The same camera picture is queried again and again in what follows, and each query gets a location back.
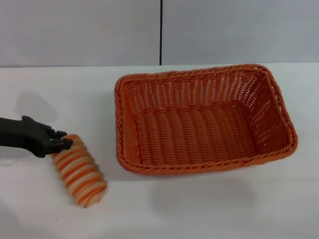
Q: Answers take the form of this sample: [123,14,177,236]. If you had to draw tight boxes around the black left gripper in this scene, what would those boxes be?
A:
[0,115,74,158]

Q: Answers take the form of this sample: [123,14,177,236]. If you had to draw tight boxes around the orange white striped bread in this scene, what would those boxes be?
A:
[51,133,108,209]

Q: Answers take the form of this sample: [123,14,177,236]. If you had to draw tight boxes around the orange woven plastic basket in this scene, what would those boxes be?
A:
[114,64,299,177]

